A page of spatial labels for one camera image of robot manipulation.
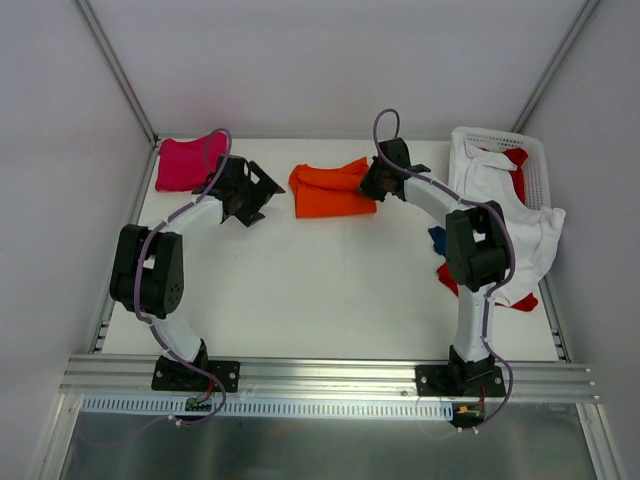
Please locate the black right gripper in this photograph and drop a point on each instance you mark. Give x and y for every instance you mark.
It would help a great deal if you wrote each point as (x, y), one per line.
(373, 181)

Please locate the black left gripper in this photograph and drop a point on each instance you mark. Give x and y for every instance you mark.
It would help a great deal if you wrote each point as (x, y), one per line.
(248, 190)

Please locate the orange t shirt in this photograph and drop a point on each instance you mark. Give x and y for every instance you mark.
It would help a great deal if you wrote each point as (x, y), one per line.
(330, 192)

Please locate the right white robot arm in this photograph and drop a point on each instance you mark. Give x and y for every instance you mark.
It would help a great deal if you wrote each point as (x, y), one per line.
(479, 256)

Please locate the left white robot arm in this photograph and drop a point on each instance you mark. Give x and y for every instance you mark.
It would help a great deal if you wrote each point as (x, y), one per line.
(148, 276)

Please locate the dark blue t shirt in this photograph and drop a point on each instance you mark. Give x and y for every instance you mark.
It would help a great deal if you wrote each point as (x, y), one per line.
(438, 237)

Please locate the folded pink t shirt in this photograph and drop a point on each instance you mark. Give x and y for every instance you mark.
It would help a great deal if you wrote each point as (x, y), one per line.
(185, 165)

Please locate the white t shirt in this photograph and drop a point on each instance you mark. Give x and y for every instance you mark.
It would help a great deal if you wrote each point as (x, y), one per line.
(483, 176)

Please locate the red t shirt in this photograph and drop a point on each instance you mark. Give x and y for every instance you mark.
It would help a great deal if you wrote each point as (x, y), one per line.
(517, 157)

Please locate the white plastic laundry basket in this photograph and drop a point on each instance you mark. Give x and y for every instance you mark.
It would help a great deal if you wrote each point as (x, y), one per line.
(535, 173)

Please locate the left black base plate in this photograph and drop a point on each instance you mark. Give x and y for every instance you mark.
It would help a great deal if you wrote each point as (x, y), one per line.
(171, 376)

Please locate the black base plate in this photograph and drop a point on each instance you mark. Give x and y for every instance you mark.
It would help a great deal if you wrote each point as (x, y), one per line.
(171, 376)
(434, 380)

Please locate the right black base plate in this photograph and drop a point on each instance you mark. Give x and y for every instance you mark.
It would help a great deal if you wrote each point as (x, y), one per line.
(434, 380)

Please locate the left aluminium frame post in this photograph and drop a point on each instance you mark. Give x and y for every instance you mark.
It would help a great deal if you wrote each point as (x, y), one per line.
(104, 46)

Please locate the aluminium frame post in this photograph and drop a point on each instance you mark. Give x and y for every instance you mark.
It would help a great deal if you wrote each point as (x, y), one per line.
(570, 38)
(104, 46)

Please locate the white slotted cable duct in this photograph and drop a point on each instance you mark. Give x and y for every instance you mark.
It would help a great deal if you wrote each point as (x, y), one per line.
(276, 408)

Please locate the aluminium mounting rail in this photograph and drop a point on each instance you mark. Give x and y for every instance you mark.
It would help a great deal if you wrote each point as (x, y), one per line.
(530, 382)

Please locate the right aluminium frame post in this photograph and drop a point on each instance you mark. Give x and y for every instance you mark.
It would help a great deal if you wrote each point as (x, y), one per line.
(570, 38)

